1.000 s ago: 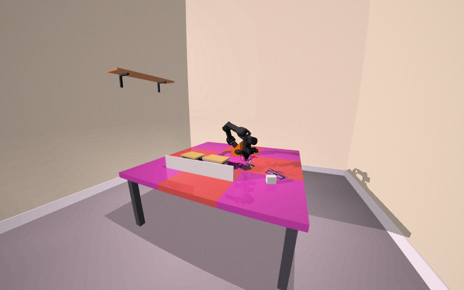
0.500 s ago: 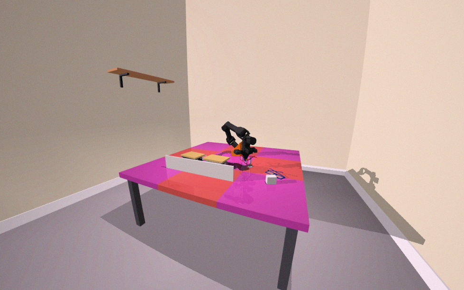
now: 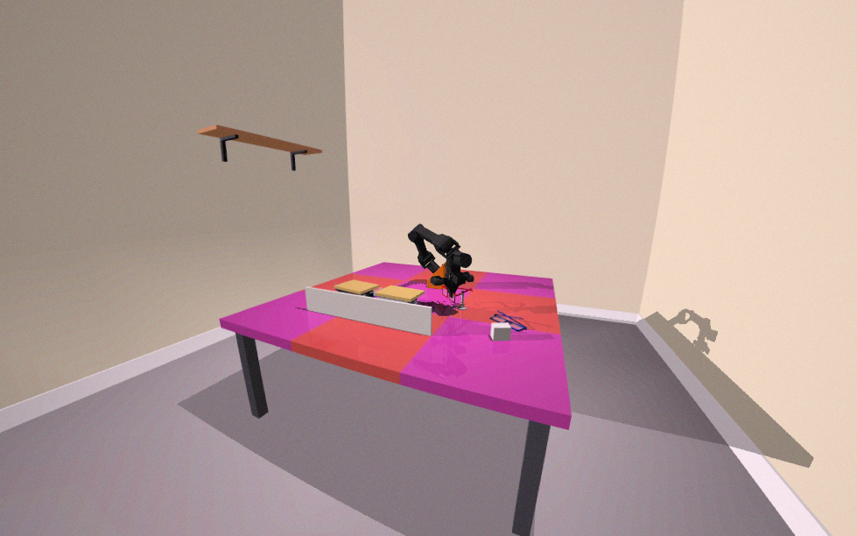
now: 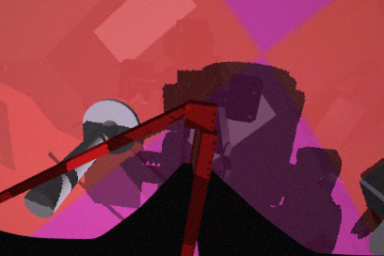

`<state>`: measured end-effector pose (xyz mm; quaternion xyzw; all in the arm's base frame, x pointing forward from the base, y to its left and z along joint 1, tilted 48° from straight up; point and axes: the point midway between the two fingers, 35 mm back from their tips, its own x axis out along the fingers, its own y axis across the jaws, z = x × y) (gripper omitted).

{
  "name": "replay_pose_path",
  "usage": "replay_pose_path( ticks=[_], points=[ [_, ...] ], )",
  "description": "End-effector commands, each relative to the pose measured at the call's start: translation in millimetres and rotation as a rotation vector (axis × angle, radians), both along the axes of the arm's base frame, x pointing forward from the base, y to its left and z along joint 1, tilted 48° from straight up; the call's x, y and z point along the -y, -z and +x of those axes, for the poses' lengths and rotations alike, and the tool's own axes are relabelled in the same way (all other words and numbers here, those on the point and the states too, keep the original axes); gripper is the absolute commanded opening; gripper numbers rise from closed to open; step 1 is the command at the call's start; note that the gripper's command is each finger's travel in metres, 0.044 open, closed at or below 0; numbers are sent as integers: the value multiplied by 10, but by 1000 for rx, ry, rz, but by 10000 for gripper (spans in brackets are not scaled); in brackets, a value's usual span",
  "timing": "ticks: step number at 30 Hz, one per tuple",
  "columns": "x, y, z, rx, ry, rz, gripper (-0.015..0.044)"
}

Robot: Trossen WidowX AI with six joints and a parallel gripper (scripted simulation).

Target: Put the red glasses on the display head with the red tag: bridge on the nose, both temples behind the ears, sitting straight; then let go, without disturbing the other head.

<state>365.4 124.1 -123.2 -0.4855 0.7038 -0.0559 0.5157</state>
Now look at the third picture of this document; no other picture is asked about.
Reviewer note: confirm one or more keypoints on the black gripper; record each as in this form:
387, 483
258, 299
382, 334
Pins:
450, 285

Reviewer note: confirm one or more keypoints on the white flat panel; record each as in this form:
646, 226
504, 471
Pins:
385, 313

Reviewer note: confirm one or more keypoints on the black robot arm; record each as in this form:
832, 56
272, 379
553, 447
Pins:
443, 245

